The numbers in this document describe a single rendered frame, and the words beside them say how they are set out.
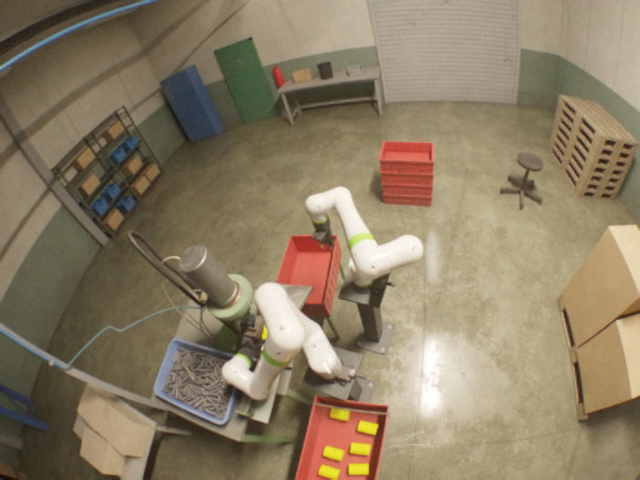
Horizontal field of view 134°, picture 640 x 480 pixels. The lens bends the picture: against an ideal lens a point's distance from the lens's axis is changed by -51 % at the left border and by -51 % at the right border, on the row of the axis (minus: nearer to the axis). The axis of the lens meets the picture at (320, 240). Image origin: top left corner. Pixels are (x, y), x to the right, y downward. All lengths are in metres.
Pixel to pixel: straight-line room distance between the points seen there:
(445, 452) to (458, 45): 6.10
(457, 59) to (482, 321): 4.90
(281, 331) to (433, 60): 5.66
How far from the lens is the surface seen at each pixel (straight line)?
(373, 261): 1.02
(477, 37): 6.07
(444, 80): 6.12
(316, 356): 1.24
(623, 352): 2.33
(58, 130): 6.45
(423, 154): 3.33
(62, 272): 6.23
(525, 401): 2.60
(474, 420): 2.42
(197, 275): 0.97
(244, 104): 7.01
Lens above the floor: 2.33
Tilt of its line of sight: 47 degrees down
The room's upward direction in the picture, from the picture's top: 20 degrees counter-clockwise
